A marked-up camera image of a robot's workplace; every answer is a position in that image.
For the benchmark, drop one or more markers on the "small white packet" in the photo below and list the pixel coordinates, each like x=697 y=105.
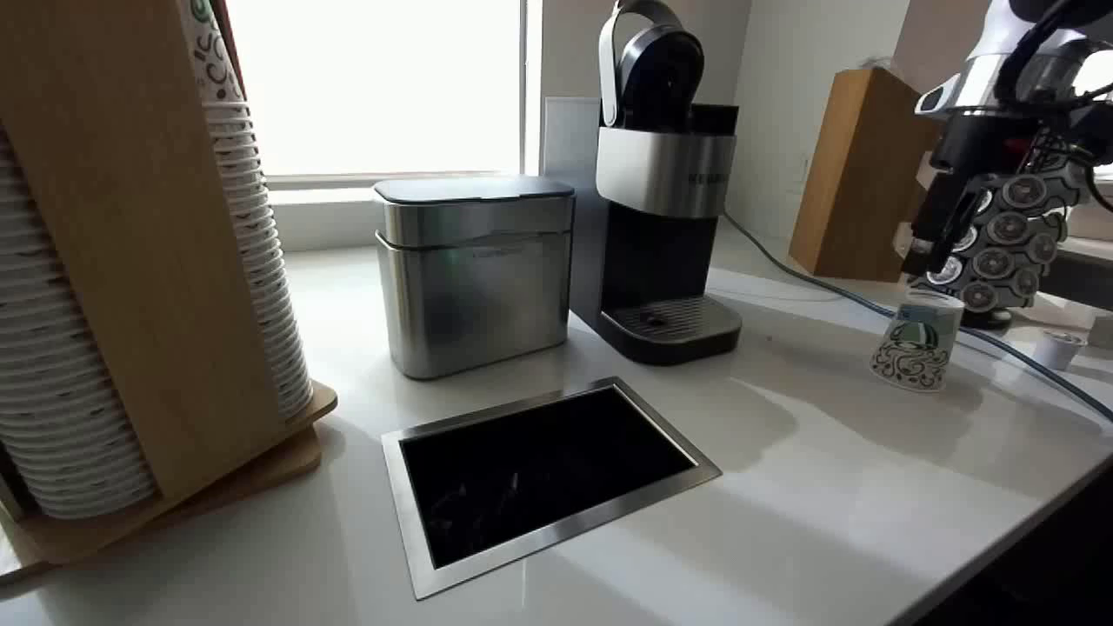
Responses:
x=1058 y=348

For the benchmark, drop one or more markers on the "wooden block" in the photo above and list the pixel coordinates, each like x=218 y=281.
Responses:
x=858 y=176

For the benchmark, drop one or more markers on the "steel framed counter trash opening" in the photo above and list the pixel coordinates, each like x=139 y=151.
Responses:
x=542 y=472

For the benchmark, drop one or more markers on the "patterned paper coffee cup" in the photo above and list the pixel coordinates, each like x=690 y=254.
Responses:
x=917 y=341

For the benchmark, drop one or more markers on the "coffee pod carousel rack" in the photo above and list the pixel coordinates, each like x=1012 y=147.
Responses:
x=1021 y=249

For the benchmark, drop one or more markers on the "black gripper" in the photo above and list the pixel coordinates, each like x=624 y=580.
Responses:
x=972 y=143

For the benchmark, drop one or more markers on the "stainless steel lidded canister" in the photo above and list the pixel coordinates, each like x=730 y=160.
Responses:
x=473 y=281

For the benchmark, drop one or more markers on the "tall paper cup stack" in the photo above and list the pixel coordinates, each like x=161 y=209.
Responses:
x=263 y=244
x=62 y=395

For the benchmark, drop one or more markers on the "bright window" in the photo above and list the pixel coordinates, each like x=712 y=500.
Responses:
x=378 y=82

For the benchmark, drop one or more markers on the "black silver coffee machine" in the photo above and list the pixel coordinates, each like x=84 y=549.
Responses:
x=661 y=198

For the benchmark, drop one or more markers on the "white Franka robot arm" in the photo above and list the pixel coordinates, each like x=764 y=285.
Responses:
x=1021 y=47

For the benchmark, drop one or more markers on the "wooden cup dispenser stand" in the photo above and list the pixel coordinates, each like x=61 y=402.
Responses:
x=127 y=232

